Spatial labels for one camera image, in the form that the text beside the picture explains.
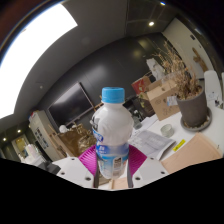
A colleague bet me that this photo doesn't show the wooden easel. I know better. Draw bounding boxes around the wooden easel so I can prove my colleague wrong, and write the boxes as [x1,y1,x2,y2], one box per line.
[48,124,68,158]

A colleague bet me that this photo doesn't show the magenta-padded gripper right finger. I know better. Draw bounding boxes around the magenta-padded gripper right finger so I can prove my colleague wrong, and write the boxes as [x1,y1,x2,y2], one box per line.
[126,144,170,189]

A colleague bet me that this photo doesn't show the white plaster figure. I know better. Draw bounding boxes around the white plaster figure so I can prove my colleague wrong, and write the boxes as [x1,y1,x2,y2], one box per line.
[146,58,165,80]

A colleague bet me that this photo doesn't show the tan wooden board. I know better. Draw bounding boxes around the tan wooden board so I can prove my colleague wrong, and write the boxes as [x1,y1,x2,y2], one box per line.
[99,132,223,191]

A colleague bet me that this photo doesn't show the yellow tag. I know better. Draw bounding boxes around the yellow tag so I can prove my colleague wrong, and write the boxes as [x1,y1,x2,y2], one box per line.
[172,138,187,153]

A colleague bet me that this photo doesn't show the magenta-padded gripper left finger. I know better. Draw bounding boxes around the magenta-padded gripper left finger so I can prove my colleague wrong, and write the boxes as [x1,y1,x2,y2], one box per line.
[52,144,100,189]

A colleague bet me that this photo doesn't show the white bottle with blue cap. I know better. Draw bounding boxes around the white bottle with blue cap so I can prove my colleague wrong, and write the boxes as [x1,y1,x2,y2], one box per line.
[90,86,135,180]

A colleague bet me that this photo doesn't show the wooden wall figure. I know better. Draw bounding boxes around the wooden wall figure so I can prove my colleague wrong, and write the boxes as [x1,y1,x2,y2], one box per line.
[192,46,208,73]

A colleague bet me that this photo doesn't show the grey plant saucer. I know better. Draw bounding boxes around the grey plant saucer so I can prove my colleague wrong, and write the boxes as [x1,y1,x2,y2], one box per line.
[180,107,213,132]

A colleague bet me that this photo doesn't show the cardboard box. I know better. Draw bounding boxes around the cardboard box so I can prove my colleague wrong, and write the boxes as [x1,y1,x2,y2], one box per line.
[146,78,183,122]

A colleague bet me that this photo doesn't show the white chair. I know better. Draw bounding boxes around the white chair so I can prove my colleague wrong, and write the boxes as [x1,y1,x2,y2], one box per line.
[203,69,224,109]

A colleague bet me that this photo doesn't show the black wall screen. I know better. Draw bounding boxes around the black wall screen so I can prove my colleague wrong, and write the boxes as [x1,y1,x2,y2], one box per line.
[47,82,94,128]

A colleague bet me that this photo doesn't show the white cabinet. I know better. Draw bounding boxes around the white cabinet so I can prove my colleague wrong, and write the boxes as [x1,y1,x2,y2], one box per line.
[28,110,63,163]

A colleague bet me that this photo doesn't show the grey pot with dried plant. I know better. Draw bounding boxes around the grey pot with dried plant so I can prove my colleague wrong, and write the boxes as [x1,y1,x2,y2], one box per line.
[153,41,209,128]

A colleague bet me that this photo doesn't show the newspaper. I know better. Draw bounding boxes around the newspaper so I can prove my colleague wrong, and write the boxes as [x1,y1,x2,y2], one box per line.
[128,129,177,162]

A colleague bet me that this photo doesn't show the red box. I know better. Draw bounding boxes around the red box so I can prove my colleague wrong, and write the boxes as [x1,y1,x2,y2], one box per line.
[130,75,152,95]

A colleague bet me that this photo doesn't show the long ceiling light strip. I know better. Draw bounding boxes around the long ceiling light strip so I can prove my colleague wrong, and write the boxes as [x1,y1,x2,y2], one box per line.
[0,3,79,120]

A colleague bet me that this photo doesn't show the small glass cup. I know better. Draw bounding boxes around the small glass cup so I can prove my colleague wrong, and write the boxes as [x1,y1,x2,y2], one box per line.
[160,123,175,138]

